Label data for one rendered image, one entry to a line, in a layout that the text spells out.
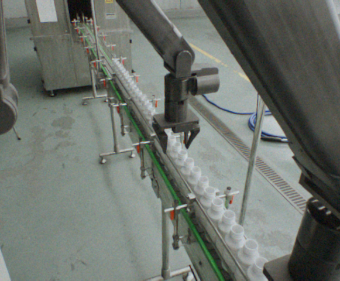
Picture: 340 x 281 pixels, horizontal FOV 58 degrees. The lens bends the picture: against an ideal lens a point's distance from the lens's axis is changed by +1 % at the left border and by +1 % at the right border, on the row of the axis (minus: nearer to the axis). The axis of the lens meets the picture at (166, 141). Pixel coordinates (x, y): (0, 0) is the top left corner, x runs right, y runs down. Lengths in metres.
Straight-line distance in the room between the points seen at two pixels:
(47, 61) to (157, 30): 4.10
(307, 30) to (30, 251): 2.44
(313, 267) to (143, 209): 2.27
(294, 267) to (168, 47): 0.45
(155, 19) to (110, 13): 4.01
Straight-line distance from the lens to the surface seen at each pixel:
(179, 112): 0.71
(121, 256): 2.32
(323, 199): 0.36
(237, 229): 0.94
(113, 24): 4.66
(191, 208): 1.09
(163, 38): 0.63
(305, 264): 0.41
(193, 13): 11.12
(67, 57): 4.68
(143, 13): 0.62
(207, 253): 1.07
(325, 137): 0.25
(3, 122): 0.63
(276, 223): 2.65
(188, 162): 1.18
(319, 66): 0.21
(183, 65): 0.66
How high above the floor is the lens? 1.83
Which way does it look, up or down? 32 degrees down
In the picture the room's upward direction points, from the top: straight up
